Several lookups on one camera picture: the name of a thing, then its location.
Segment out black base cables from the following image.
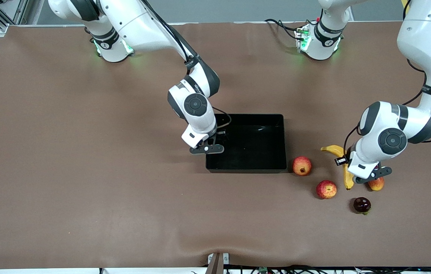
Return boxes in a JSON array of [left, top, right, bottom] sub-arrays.
[[264, 18, 307, 40]]

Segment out table cover sheet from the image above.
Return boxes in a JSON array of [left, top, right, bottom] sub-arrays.
[[0, 21, 431, 269]]

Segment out red yellow mango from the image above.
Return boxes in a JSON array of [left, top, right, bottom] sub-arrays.
[[367, 164, 385, 191]]

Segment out aluminium frame profile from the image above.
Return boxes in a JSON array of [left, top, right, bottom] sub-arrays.
[[0, 0, 29, 37]]

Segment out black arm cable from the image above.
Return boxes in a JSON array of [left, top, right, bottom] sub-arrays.
[[343, 57, 431, 160], [139, 0, 232, 126]]

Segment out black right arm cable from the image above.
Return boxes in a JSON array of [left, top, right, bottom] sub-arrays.
[[139, 0, 232, 126]]

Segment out dark purple mangosteen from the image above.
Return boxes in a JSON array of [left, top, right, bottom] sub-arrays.
[[353, 196, 372, 215]]

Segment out black rectangular plastic box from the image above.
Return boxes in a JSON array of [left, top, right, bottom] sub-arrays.
[[205, 113, 288, 174]]

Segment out camera mounting post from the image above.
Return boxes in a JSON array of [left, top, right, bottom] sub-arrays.
[[206, 252, 230, 274]]

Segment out red pomegranate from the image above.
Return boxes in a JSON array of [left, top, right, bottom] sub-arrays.
[[292, 156, 312, 176]]

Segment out red yellow striped apple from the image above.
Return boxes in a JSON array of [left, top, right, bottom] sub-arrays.
[[316, 180, 337, 200]]

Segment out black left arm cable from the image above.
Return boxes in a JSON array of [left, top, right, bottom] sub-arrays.
[[343, 57, 431, 160]]

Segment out yellow banana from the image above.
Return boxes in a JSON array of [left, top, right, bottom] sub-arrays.
[[321, 145, 355, 191]]

